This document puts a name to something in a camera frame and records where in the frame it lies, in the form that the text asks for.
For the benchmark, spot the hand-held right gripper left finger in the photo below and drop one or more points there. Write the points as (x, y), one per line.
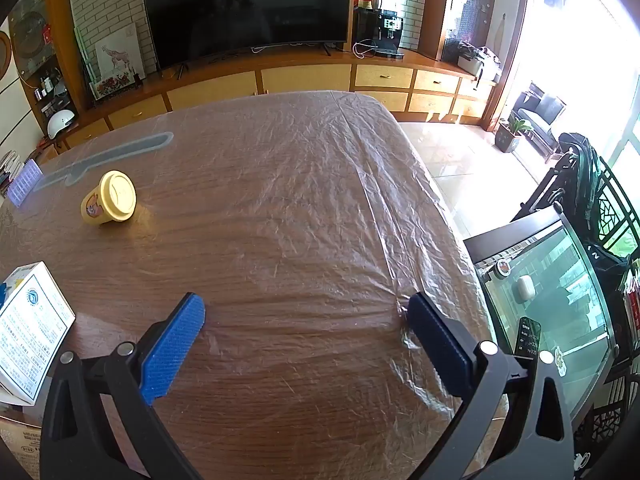
(172, 345)

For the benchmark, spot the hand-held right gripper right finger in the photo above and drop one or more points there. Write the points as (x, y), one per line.
(440, 345)

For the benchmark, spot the beige tape roll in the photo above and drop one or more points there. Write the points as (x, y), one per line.
(107, 200)

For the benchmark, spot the black remote control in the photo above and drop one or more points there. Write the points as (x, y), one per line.
(527, 337)

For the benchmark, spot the white earbuds case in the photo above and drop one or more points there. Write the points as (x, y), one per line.
(525, 286)

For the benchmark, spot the glass side table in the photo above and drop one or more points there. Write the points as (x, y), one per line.
(550, 280)

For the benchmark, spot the white printed paper box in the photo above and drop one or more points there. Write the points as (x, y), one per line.
(30, 330)

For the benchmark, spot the brown cardboard box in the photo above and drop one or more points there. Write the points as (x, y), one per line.
(20, 440)

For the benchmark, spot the potted plant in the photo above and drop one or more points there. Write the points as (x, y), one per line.
(507, 141)

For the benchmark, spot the dark carved wooden chair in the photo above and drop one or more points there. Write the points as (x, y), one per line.
(612, 210)

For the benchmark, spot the dark backpack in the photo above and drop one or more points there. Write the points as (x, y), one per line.
(580, 170)

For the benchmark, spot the stack of books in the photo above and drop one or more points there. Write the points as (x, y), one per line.
(10, 170)

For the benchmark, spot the white helmet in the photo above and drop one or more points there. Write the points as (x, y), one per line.
(61, 121)

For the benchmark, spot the dark armchair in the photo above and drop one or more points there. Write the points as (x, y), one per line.
(545, 110)

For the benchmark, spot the floral picture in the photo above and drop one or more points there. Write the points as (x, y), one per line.
(112, 85)

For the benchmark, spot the wooden television cabinet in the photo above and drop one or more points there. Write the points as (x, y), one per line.
(300, 77)

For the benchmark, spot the wooden display shelf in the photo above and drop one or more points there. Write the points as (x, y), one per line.
(45, 60)

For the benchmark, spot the black coffee machine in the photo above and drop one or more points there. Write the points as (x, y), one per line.
(387, 30)

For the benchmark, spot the large black television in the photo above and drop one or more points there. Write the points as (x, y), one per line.
(240, 10)

